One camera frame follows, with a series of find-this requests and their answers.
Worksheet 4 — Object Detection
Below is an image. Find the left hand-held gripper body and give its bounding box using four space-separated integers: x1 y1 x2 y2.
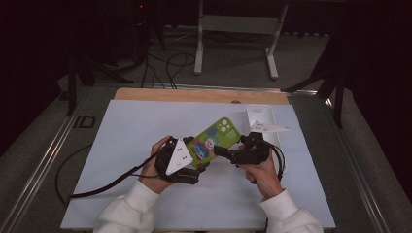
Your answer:
154 137 208 185

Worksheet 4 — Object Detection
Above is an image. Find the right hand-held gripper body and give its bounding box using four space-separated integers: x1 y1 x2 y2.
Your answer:
230 120 291 165

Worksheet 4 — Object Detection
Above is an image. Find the green cartoon phone case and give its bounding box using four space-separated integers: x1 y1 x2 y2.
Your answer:
185 116 242 169

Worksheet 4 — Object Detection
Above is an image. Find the white plastic bin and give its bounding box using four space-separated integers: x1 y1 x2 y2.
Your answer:
243 104 288 176

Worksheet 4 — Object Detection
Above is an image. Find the person's right hand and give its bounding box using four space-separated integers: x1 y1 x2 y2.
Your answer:
238 151 285 201

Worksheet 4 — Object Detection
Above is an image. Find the person's left hand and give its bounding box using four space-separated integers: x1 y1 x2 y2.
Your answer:
139 135 173 195

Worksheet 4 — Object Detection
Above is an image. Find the white table sheet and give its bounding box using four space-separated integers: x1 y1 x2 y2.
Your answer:
60 99 336 231

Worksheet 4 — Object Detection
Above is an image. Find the black tripod stand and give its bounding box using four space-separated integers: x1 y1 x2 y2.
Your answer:
281 48 347 130
66 48 134 117

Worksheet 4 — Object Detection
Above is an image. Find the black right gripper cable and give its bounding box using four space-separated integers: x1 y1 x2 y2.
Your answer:
270 144 287 183

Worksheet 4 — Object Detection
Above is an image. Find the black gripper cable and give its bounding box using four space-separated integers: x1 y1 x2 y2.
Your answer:
55 144 169 208
270 144 287 183

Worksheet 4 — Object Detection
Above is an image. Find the aluminium floor rail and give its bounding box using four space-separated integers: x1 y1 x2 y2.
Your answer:
325 96 392 233
142 83 319 96
0 86 93 233

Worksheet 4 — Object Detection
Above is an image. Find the black floor cable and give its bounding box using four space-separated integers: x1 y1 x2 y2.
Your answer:
140 53 167 89
165 51 197 90

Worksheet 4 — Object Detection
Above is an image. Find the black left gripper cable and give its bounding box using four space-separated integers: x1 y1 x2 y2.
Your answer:
55 144 169 208

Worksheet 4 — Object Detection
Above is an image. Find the white metal desk frame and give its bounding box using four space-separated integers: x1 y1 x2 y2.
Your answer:
193 0 290 81

